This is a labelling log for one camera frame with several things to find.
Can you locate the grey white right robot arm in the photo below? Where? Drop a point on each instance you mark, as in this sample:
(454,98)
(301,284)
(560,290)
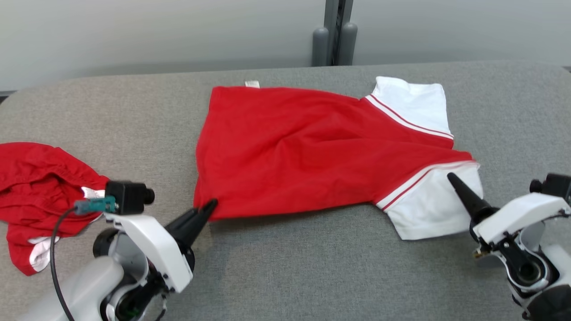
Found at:
(544,276)

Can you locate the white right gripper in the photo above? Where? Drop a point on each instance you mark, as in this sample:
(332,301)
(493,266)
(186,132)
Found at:
(522,211)

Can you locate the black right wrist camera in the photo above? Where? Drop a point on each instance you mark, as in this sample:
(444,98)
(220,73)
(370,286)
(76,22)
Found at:
(555,183)

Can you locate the red shorts white stripe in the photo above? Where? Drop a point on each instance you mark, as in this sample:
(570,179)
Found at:
(40,187)

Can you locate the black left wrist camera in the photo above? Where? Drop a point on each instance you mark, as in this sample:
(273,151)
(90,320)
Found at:
(127,196)

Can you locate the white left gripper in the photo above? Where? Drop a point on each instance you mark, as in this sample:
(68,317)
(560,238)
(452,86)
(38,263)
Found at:
(151,249)

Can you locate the grey metal wall post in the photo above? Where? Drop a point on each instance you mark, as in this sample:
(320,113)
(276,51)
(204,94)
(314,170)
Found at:
(334,31)

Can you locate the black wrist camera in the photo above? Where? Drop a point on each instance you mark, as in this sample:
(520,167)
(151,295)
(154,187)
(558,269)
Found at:
(555,183)
(127,196)

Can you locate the red white jersey shirt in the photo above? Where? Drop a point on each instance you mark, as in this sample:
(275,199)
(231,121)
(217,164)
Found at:
(303,147)

